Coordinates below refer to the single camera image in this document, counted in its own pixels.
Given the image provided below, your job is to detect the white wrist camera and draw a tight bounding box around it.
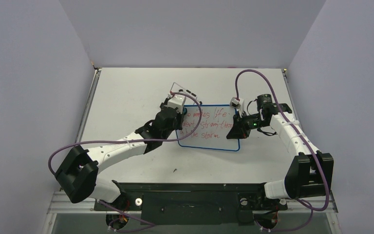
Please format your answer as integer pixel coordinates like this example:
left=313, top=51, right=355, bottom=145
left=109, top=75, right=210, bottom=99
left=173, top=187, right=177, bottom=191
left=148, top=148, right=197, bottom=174
left=229, top=97, right=244, bottom=117
left=165, top=94, right=186, bottom=114

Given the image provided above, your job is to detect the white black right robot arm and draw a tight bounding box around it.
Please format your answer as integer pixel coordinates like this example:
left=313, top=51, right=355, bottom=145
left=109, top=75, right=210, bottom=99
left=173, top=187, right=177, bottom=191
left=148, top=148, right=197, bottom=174
left=226, top=94, right=334, bottom=208

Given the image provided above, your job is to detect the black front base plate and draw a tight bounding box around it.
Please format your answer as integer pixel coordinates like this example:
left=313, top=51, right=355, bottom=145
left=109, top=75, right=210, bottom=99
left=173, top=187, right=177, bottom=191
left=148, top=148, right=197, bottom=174
left=94, top=183, right=288, bottom=225

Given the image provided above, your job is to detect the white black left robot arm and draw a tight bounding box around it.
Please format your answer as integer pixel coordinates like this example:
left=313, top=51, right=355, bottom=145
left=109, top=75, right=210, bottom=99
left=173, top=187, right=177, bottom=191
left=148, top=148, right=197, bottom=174
left=54, top=106, right=187, bottom=210

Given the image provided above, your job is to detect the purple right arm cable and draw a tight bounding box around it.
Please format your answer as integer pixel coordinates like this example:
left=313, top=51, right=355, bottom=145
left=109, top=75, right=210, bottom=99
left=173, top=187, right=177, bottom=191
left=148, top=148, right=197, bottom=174
left=235, top=69, right=332, bottom=212

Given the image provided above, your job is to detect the wire whiteboard stand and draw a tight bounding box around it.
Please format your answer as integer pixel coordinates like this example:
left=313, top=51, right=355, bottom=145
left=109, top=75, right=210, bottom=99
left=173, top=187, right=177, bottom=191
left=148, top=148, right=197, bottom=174
left=159, top=82, right=199, bottom=109

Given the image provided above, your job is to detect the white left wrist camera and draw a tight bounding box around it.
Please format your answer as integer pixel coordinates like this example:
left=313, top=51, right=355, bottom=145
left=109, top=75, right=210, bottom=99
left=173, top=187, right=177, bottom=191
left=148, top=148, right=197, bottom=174
left=165, top=94, right=186, bottom=114

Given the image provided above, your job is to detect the aluminium table edge rail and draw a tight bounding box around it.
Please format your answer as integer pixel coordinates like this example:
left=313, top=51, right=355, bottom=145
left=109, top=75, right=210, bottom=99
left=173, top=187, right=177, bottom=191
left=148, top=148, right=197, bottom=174
left=75, top=68, right=102, bottom=142

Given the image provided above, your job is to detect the blue framed whiteboard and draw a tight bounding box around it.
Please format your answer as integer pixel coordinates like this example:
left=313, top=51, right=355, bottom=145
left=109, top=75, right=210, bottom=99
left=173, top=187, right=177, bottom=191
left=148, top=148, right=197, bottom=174
left=176, top=104, right=240, bottom=152

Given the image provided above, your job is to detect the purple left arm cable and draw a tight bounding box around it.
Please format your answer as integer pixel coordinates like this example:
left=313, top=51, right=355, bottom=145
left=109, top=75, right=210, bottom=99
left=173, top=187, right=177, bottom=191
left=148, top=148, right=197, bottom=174
left=47, top=92, right=203, bottom=176

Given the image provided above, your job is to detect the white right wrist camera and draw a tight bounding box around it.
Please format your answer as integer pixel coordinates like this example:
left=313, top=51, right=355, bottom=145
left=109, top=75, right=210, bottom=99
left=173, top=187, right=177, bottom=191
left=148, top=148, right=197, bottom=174
left=229, top=97, right=244, bottom=117

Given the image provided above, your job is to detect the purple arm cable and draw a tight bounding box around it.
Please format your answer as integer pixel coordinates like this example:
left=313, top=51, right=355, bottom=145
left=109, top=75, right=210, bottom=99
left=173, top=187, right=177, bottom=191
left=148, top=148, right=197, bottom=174
left=47, top=92, right=203, bottom=176
left=235, top=69, right=332, bottom=212

